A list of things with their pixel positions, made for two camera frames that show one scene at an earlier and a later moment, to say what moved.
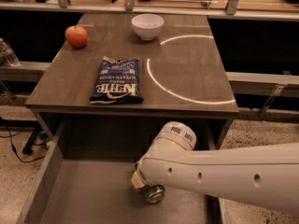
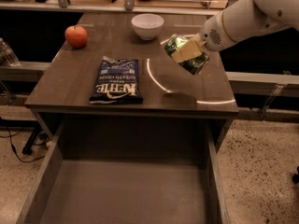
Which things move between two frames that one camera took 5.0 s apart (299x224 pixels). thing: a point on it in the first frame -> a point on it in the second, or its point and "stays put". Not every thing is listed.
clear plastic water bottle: [8, 53] stays put
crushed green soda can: [153, 193] -> [192, 65]
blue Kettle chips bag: [118, 82] stays put
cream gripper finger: [136, 180] -> [187, 51]
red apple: [76, 35] stays put
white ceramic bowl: [147, 25] stays put
